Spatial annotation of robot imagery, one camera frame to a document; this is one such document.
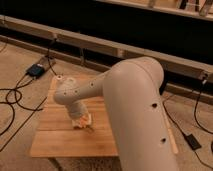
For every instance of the black power adapter right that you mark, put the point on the black power adapter right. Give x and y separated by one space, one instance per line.
192 142

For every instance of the wooden table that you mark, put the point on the wooden table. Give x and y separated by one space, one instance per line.
56 137

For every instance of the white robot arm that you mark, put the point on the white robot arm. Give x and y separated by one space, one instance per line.
131 92

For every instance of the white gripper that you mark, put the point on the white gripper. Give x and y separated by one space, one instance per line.
76 110

